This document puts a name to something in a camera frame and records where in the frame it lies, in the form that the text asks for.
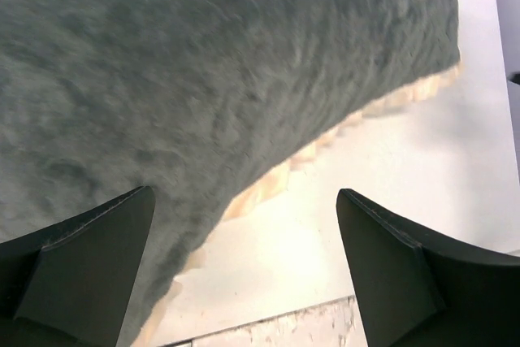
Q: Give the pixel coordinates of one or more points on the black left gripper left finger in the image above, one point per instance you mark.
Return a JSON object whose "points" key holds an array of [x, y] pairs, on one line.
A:
{"points": [[69, 284]]}

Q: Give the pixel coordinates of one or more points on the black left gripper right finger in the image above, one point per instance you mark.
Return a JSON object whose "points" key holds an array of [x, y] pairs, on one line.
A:
{"points": [[418, 287]]}

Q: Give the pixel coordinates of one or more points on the white pillowcase with cream ruffle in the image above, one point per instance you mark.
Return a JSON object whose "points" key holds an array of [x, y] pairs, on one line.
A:
{"points": [[198, 99]]}

